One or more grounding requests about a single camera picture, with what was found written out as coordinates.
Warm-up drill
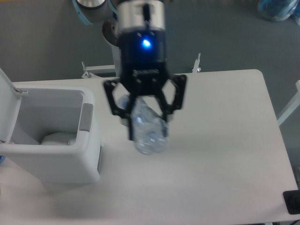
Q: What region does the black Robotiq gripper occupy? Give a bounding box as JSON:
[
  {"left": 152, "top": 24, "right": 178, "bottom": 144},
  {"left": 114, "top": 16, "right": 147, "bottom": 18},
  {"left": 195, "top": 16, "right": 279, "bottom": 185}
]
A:
[{"left": 103, "top": 30, "right": 188, "bottom": 141}]

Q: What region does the clear crushed plastic bottle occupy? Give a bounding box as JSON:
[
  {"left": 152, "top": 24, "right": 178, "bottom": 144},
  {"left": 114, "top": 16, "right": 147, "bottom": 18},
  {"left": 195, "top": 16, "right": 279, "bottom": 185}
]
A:
[{"left": 131, "top": 97, "right": 169, "bottom": 155}]

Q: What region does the clear plastic bag trash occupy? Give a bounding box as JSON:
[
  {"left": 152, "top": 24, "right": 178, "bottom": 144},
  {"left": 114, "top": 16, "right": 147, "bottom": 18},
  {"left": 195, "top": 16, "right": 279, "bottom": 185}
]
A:
[{"left": 41, "top": 132, "right": 76, "bottom": 146}]

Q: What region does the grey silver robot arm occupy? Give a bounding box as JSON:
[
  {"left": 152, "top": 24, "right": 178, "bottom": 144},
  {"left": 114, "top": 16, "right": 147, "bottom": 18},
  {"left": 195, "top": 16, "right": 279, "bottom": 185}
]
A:
[{"left": 73, "top": 0, "right": 187, "bottom": 140}]

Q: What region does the white open trash can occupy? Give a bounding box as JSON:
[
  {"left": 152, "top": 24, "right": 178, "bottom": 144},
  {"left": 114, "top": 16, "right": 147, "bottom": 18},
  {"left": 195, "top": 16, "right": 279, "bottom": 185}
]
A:
[{"left": 0, "top": 72, "right": 102, "bottom": 184}]

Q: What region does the blue plastic bag on floor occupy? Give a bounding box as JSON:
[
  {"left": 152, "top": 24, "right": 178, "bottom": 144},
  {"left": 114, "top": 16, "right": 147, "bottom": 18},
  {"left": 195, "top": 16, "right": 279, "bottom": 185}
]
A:
[{"left": 257, "top": 0, "right": 300, "bottom": 22}]

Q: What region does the black device at table edge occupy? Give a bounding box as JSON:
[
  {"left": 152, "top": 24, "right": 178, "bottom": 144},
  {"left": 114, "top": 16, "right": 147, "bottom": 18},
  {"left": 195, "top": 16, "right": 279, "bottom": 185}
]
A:
[{"left": 283, "top": 190, "right": 300, "bottom": 215}]

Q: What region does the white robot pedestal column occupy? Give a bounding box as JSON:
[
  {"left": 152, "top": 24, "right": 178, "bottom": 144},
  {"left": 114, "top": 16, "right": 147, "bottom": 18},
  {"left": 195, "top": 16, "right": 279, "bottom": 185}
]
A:
[{"left": 111, "top": 45, "right": 122, "bottom": 77}]

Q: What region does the white pedestal base frame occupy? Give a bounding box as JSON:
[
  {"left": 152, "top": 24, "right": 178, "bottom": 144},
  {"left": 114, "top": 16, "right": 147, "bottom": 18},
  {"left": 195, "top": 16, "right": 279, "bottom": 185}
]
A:
[{"left": 81, "top": 61, "right": 116, "bottom": 79}]

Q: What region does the white frame leg right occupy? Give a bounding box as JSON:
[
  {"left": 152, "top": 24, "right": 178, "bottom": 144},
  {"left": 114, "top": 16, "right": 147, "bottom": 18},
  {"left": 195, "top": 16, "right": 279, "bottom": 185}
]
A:
[{"left": 277, "top": 80, "right": 300, "bottom": 126}]

